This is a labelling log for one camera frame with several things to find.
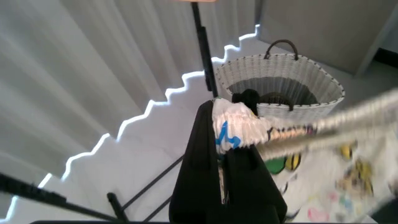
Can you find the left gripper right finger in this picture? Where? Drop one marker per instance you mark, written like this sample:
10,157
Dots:
252,193

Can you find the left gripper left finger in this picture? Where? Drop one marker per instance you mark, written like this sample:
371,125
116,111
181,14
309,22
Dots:
199,174

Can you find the cream printed garment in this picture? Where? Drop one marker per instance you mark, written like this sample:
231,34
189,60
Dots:
236,124

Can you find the black clothes rack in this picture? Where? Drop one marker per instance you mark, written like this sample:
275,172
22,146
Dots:
203,46

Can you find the white laundry basket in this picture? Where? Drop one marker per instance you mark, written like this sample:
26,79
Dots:
280,65

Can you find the black garment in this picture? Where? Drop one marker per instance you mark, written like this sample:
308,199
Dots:
248,96

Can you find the white curtain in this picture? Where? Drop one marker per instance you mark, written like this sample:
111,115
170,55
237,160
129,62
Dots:
77,62

